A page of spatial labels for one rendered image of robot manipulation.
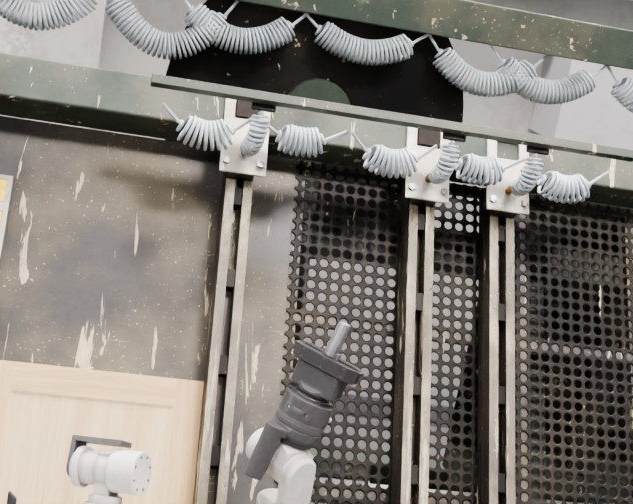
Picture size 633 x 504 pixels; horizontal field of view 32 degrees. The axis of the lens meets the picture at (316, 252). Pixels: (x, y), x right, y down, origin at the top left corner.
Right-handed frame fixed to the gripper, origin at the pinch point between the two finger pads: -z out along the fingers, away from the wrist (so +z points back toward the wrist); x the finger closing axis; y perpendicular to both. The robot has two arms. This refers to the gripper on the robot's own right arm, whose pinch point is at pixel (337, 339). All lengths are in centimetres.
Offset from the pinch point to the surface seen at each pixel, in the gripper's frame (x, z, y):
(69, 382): 51, 35, 14
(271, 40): 70, -46, 75
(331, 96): 56, -40, 90
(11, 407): 57, 43, 8
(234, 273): 36.4, 3.6, 33.8
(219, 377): 28.2, 23.5, 29.6
